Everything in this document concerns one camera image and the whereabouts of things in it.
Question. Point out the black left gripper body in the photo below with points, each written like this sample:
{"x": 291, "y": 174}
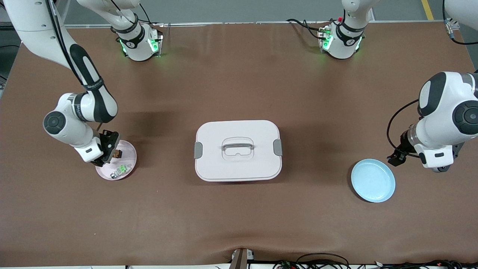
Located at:
{"x": 402, "y": 145}

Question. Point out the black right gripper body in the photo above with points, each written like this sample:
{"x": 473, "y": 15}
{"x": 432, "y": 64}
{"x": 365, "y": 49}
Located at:
{"x": 109, "y": 143}

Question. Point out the orange and black switch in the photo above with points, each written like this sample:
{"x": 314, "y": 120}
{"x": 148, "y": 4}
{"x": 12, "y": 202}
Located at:
{"x": 118, "y": 153}

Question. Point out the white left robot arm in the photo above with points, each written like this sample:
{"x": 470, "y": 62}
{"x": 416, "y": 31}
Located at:
{"x": 444, "y": 123}

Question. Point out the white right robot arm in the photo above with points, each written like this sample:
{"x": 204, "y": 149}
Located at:
{"x": 26, "y": 22}

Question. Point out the pale pink round plate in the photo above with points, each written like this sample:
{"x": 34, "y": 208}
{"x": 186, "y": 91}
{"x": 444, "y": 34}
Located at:
{"x": 130, "y": 157}

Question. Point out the light blue round plate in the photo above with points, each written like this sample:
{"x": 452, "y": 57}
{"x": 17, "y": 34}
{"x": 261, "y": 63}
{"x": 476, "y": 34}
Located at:
{"x": 373, "y": 181}

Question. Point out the white lidded box grey latches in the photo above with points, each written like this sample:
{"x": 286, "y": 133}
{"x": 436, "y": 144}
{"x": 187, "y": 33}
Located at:
{"x": 239, "y": 168}

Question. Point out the green and white switch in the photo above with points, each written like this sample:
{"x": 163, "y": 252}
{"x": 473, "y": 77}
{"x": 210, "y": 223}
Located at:
{"x": 120, "y": 170}

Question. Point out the brown post with white clip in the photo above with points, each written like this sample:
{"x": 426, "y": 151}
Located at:
{"x": 239, "y": 259}

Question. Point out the silver table edge rail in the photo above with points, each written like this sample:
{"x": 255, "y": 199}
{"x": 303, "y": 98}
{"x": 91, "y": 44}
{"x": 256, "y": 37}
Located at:
{"x": 242, "y": 23}

